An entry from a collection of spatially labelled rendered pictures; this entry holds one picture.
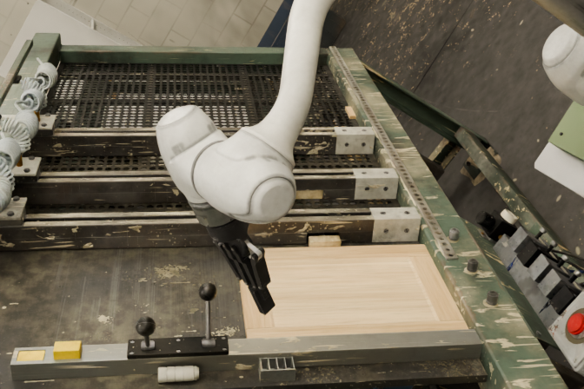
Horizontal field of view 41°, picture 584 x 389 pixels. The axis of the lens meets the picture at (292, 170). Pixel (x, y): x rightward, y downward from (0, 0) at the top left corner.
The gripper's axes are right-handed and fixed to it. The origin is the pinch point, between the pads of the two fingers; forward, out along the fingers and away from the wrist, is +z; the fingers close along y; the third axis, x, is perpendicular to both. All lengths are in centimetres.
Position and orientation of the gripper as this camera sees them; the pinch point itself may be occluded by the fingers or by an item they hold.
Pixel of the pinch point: (262, 296)
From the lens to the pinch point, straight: 149.3
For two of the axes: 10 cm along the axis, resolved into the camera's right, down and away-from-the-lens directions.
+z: 3.2, 8.0, 5.1
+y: 6.7, 1.9, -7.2
